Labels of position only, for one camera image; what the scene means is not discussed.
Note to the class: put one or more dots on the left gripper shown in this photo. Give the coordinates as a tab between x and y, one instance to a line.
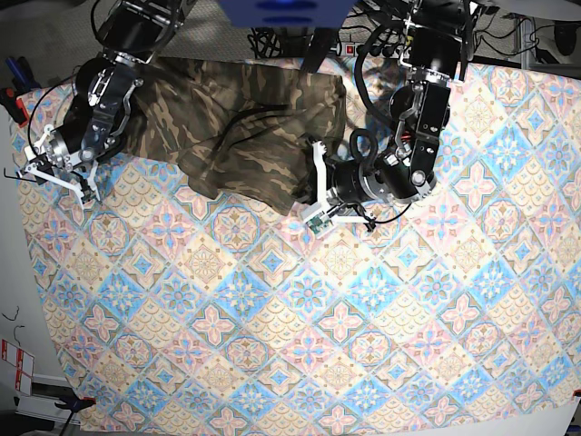
339	191

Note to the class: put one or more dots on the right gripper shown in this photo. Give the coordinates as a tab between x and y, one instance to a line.
50	159

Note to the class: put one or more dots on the camouflage T-shirt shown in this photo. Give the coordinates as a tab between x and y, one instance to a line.
236	127

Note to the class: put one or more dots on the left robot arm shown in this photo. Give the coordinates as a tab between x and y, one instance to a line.
434	41

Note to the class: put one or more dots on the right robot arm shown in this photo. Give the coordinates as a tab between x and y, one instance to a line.
132	34

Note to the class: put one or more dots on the red black clamp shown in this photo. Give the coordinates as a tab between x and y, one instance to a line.
14	106

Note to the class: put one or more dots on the white red labelled box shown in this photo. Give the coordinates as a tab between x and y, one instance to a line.
17	368

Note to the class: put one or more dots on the patterned tile tablecloth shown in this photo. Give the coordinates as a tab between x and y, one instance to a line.
188	316

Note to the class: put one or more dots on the black orange clamp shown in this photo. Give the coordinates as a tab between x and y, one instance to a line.
74	404

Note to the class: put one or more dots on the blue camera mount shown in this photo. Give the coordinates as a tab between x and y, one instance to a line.
287	13

